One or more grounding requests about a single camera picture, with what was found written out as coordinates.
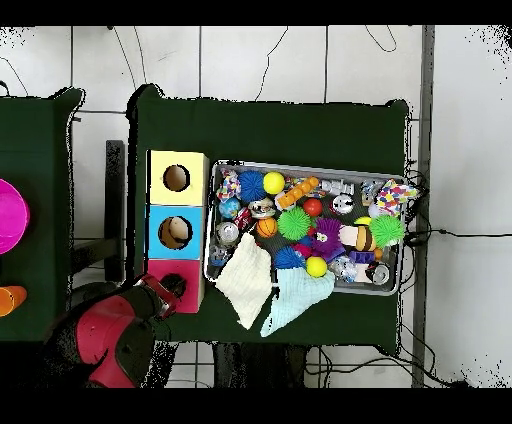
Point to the large magenta round toy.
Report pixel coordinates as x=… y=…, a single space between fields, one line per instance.
x=11 y=216

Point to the wooden box with three holes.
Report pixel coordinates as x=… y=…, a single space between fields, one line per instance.
x=192 y=216

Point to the orange plastic toy block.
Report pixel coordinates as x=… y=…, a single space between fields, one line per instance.
x=298 y=192

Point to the orange round toy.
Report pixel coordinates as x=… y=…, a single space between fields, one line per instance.
x=10 y=300

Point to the yellow smiley ball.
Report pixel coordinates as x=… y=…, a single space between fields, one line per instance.
x=317 y=266

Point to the dark green tablecloth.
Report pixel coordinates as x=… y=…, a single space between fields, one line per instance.
x=272 y=128

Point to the clear mesh bin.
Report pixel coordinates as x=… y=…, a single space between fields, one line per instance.
x=392 y=276

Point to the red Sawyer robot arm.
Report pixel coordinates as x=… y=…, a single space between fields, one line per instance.
x=104 y=340

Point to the blue spiky rubber ball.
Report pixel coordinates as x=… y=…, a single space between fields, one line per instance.
x=290 y=258
x=252 y=186

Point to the small orange basketball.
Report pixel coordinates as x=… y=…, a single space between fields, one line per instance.
x=267 y=227

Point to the small green spiky ball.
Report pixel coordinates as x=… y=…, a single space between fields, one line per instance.
x=294 y=224

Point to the green covered side table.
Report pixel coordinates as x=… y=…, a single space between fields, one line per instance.
x=32 y=144

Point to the purple spiky monster toy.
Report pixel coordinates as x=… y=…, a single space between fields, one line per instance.
x=328 y=238

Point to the silver toy robot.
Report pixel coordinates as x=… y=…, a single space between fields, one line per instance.
x=338 y=187

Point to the mint green waffle cloth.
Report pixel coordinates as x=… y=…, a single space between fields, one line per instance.
x=296 y=298

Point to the small red orange ball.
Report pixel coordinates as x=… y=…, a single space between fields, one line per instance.
x=313 y=207

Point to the cream yellow waffle cloth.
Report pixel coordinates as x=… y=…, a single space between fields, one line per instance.
x=244 y=280

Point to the green spiky rubber ball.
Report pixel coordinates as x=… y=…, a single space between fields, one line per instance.
x=387 y=230

